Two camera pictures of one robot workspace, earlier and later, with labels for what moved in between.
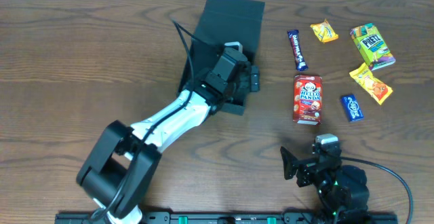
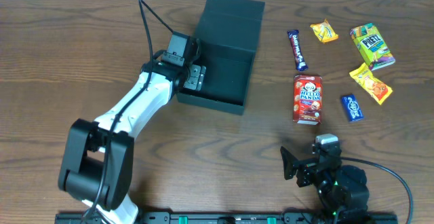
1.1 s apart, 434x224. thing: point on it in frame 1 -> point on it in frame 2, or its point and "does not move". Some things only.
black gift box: (228, 22) does not move
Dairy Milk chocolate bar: (298, 50) does not move
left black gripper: (253, 78) -> (195, 77)
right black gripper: (306, 169) does not move
